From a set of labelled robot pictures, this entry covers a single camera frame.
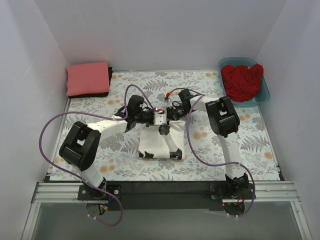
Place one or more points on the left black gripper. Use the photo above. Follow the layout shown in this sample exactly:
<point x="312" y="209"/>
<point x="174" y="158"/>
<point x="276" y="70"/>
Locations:
<point x="145" y="117"/>

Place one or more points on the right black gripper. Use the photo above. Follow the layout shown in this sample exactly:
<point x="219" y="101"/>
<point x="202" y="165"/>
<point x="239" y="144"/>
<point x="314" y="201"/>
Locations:
<point x="170" y="113"/>

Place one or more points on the white t shirt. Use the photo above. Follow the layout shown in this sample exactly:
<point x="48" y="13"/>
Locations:
<point x="162" y="141"/>

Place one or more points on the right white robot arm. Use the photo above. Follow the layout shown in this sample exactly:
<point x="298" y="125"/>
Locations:
<point x="224" y="122"/>

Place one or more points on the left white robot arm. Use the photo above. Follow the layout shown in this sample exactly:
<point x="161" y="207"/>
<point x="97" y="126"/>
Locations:
<point x="80" y="146"/>

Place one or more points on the floral table mat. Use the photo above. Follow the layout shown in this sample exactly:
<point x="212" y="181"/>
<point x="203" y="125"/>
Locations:
<point x="117" y="156"/>

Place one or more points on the folded black t shirt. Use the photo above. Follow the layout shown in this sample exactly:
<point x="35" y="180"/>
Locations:
<point x="98" y="95"/>

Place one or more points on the red crumpled t shirt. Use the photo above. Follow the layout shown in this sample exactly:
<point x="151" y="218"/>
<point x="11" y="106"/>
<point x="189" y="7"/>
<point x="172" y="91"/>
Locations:
<point x="242" y="83"/>

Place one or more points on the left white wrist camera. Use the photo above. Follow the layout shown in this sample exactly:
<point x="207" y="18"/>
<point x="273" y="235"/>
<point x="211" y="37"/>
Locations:
<point x="159" y="117"/>

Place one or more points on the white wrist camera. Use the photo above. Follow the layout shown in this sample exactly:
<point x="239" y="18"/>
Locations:
<point x="159" y="117"/>
<point x="167" y="98"/>

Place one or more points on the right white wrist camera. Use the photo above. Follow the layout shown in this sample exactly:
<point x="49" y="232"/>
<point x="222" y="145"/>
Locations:
<point x="167" y="98"/>

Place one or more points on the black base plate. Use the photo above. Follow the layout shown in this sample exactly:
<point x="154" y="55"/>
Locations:
<point x="171" y="195"/>

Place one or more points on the aluminium frame rail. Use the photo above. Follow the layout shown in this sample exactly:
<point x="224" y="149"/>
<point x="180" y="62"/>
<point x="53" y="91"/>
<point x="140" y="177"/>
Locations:
<point x="265" y="191"/>

